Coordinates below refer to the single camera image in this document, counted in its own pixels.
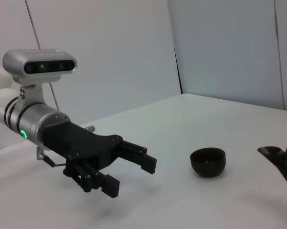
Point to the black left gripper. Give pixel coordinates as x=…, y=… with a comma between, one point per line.
x=76, y=143

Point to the small dark teacup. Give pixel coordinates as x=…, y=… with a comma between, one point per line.
x=207, y=164

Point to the black round teapot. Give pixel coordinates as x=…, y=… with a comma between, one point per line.
x=281, y=162

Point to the silver left camera mount bracket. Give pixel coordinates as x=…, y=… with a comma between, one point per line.
x=31, y=95

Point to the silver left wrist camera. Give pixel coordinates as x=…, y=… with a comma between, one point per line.
x=38, y=64

